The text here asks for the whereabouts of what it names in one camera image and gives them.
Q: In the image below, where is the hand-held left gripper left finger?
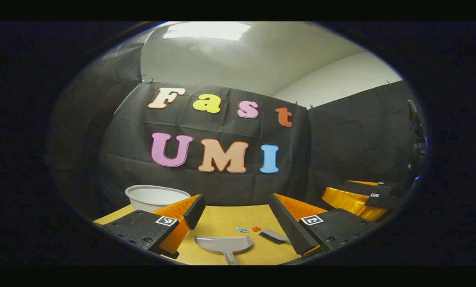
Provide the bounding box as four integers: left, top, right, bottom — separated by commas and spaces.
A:
102, 194, 206, 259

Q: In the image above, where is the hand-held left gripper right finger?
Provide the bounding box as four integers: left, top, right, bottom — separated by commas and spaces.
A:
269, 193, 379, 258

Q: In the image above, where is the small grey broom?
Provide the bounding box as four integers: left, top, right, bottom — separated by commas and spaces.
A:
259, 228, 290, 243

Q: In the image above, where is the white ribbed garbage bin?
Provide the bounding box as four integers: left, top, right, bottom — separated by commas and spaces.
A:
125, 185, 192, 212

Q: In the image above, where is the grey dustpan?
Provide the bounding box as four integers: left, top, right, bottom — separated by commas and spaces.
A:
194, 235, 254, 265

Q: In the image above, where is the wooden desktop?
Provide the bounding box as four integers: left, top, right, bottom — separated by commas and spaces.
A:
94, 204, 330, 266

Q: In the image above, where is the black backdrop cloth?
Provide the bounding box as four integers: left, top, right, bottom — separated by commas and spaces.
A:
49, 30, 421, 220

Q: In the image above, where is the ceiling light panel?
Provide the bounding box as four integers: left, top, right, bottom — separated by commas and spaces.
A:
163, 22, 251, 41

